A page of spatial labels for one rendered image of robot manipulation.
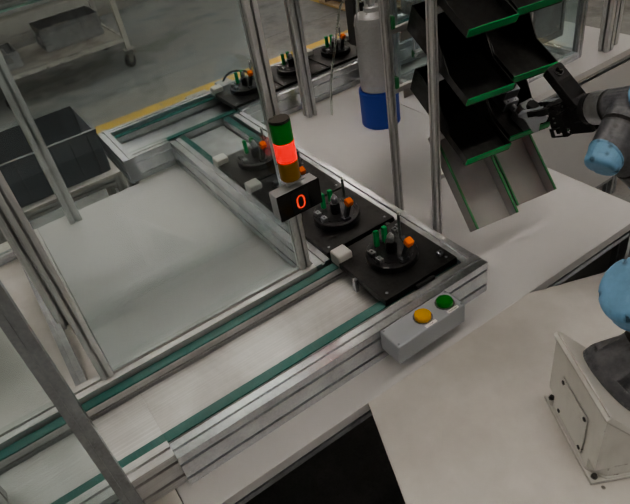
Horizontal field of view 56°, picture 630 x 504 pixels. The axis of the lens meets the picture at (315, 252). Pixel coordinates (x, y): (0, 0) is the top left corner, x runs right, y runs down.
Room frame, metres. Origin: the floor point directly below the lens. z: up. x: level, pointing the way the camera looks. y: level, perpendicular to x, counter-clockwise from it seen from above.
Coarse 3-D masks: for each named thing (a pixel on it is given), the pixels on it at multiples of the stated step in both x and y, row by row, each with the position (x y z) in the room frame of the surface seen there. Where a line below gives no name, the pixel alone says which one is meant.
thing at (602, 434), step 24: (576, 360) 0.70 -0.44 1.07; (552, 384) 0.76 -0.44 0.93; (576, 384) 0.68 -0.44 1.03; (600, 384) 0.66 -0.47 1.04; (552, 408) 0.74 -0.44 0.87; (576, 408) 0.66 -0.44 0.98; (600, 408) 0.59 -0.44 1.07; (624, 408) 0.62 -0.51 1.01; (576, 432) 0.64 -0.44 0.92; (600, 432) 0.58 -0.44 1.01; (624, 432) 0.57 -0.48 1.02; (576, 456) 0.62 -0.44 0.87; (600, 456) 0.57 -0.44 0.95; (624, 456) 0.57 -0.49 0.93; (600, 480) 0.57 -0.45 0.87
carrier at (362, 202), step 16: (336, 192) 1.58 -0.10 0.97; (352, 192) 1.56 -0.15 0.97; (320, 208) 1.48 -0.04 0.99; (336, 208) 1.43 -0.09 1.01; (352, 208) 1.45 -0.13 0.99; (368, 208) 1.46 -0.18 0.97; (304, 224) 1.44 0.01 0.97; (320, 224) 1.40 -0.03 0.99; (336, 224) 1.38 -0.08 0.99; (352, 224) 1.39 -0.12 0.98; (368, 224) 1.38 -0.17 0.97; (384, 224) 1.38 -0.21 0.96; (320, 240) 1.35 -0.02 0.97; (336, 240) 1.34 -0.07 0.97; (352, 240) 1.33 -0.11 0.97
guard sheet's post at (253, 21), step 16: (256, 0) 1.26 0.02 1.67; (256, 16) 1.26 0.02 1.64; (256, 32) 1.26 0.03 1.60; (256, 48) 1.25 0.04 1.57; (256, 64) 1.25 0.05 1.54; (272, 80) 1.26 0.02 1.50; (272, 96) 1.26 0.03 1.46; (272, 112) 1.25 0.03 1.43; (272, 144) 1.26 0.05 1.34; (304, 240) 1.26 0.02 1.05; (304, 256) 1.26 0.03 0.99
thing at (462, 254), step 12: (300, 156) 1.87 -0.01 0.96; (312, 156) 1.85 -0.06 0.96; (324, 168) 1.77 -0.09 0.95; (348, 180) 1.65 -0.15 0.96; (360, 192) 1.57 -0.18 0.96; (372, 192) 1.56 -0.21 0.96; (384, 204) 1.48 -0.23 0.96; (396, 216) 1.41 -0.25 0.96; (408, 216) 1.40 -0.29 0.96; (420, 228) 1.34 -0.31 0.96; (432, 240) 1.27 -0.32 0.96; (444, 240) 1.26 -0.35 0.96; (312, 252) 1.32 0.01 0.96; (456, 252) 1.21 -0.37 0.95; (468, 252) 1.19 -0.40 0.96; (324, 264) 1.26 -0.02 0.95; (456, 264) 1.17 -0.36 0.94
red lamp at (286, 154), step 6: (288, 144) 1.22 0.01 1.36; (294, 144) 1.23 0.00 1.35; (276, 150) 1.22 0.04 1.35; (282, 150) 1.21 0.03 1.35; (288, 150) 1.22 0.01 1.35; (294, 150) 1.23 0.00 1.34; (276, 156) 1.23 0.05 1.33; (282, 156) 1.22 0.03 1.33; (288, 156) 1.21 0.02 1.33; (294, 156) 1.22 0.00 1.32; (282, 162) 1.22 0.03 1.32; (288, 162) 1.21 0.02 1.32
